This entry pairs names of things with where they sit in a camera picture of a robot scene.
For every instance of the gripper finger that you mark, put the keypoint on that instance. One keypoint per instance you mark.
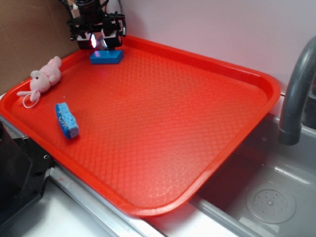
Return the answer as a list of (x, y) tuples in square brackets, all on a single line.
[(112, 40), (86, 41)]

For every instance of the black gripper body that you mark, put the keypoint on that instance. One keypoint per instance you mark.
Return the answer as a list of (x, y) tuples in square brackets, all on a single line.
[(96, 22)]

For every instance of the blue rectangular block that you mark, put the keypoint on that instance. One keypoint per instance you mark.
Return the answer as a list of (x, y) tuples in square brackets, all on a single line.
[(107, 57)]

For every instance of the brown rock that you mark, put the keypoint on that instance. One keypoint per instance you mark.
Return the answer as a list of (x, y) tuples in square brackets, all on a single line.
[(100, 44)]

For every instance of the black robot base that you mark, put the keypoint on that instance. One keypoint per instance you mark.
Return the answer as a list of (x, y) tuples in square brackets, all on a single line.
[(24, 168)]

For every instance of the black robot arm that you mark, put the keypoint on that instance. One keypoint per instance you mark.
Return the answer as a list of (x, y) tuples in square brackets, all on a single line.
[(77, 8)]

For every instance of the brown cardboard panel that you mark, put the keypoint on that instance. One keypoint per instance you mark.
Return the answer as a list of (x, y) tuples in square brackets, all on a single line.
[(31, 33)]

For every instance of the pink plush bunny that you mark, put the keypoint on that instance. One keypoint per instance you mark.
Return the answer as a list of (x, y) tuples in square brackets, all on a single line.
[(41, 81)]

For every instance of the blue sponge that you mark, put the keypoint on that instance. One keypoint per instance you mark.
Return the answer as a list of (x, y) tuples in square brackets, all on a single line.
[(67, 121)]

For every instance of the red plastic tray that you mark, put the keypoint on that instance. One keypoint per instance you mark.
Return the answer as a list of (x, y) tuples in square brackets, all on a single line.
[(152, 128)]

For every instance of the grey faucet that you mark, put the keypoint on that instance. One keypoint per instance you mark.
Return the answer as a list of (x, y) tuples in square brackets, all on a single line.
[(299, 106)]

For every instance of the grey sink basin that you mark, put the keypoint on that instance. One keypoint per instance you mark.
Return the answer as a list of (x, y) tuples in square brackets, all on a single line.
[(219, 208)]

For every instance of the sink drain cover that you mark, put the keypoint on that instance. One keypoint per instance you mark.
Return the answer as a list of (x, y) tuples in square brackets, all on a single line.
[(270, 203)]

